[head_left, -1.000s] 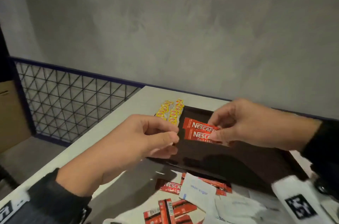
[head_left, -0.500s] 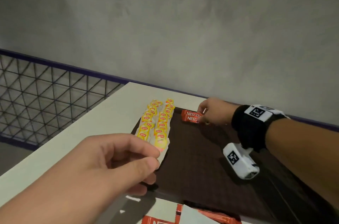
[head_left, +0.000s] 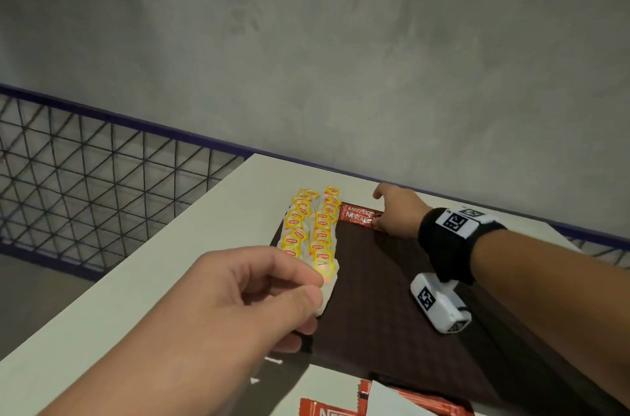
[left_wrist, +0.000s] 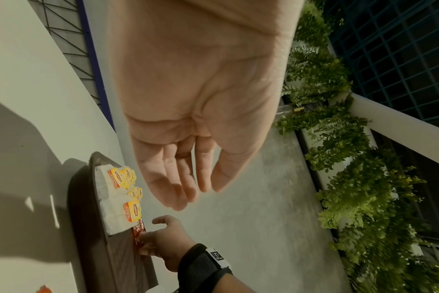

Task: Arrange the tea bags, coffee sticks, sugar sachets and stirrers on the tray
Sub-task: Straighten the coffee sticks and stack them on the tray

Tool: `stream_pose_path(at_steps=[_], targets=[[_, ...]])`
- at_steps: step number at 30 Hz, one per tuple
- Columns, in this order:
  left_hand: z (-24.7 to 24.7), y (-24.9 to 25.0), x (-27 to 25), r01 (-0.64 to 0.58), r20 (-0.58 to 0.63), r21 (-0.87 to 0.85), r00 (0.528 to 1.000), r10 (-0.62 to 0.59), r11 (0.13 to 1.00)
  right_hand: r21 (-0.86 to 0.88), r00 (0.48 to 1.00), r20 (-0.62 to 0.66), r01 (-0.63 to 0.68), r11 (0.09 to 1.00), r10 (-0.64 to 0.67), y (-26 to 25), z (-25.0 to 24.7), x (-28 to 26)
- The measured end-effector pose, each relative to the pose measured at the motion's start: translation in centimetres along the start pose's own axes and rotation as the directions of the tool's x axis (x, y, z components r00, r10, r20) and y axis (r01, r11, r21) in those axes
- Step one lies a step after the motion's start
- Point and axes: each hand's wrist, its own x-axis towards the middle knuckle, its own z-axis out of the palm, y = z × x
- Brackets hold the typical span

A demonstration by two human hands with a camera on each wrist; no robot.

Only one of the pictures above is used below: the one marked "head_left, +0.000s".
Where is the person's left hand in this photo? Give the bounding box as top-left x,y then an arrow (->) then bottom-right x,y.
39,246 -> 326,416

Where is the person's right hand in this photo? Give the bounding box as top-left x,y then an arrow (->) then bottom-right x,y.
372,182 -> 434,240

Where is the red coffee stick sachet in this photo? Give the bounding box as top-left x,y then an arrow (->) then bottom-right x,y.
338,203 -> 384,230

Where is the brown plastic tray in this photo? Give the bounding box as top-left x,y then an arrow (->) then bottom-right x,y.
269,199 -> 626,416

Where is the pile of red coffee sticks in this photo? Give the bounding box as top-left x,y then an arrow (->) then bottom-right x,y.
299,379 -> 473,416

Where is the pile of white sugar sachets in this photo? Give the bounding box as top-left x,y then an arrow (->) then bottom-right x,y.
366,380 -> 436,416

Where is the person's right forearm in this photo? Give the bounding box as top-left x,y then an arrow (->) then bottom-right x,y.
470,228 -> 630,407

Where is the black right wrist strap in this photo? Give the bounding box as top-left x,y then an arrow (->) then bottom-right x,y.
417,206 -> 508,286

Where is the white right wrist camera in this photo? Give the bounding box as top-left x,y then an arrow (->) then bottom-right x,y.
411,272 -> 473,335

